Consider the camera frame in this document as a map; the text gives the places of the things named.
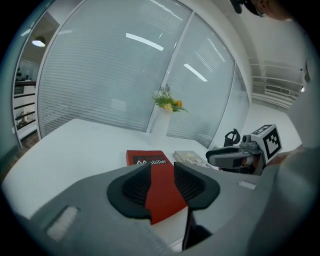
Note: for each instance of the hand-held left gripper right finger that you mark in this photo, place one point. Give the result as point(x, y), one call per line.
point(232, 200)

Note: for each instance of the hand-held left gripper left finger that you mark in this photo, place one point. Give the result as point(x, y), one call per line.
point(87, 200)

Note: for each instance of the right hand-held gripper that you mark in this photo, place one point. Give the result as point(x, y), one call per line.
point(271, 145)

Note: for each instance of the grey photo cover book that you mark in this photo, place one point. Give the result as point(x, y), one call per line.
point(187, 156)

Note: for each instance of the red book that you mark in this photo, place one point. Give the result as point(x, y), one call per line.
point(160, 190)

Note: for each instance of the person's right forearm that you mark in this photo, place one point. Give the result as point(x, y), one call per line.
point(282, 156)

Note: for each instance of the black office chair with headrest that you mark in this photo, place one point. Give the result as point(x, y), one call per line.
point(231, 137)

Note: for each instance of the person's white shirt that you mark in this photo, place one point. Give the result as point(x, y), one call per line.
point(300, 200)

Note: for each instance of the white vase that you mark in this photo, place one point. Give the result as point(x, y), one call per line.
point(161, 130)

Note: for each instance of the yellow and green flower bouquet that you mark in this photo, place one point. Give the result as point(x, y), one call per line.
point(167, 101)

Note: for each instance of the black stair railing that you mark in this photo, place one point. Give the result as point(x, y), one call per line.
point(23, 105)

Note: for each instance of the person's head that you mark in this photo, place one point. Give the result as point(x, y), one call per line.
point(277, 11)

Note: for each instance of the round ceiling lamp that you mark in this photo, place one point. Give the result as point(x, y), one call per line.
point(38, 42)

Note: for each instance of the white wall air vent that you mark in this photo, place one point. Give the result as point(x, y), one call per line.
point(277, 90)

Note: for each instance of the black head-worn camera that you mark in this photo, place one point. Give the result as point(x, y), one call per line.
point(238, 5)

